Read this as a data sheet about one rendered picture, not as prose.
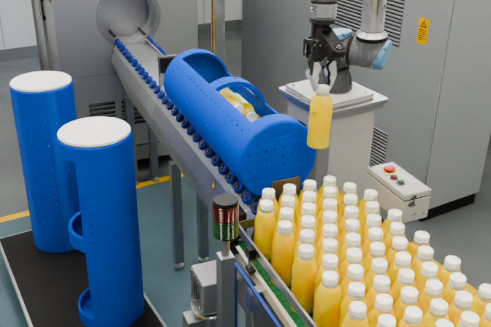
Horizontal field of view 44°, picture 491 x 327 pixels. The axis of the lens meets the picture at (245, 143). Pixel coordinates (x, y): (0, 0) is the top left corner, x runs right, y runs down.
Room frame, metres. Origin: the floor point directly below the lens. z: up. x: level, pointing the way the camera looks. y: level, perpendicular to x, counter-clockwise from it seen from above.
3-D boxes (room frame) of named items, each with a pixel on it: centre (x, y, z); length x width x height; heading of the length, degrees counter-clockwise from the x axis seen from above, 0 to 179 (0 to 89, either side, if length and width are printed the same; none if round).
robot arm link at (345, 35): (2.30, -0.35, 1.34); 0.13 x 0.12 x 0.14; 62
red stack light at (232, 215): (1.28, 0.05, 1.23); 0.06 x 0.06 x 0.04
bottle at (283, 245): (1.43, -0.11, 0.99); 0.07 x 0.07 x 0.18
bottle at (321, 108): (1.72, -0.23, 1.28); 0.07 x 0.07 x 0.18
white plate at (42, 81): (2.74, 0.96, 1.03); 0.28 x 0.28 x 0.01
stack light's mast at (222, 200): (1.28, 0.05, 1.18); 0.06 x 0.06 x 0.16
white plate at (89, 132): (2.17, 0.59, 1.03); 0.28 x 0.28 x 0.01
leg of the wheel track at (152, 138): (3.66, 0.61, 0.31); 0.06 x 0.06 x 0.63; 23
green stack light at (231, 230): (1.28, 0.05, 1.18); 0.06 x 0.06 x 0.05
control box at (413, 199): (1.70, -0.48, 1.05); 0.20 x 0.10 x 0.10; 23
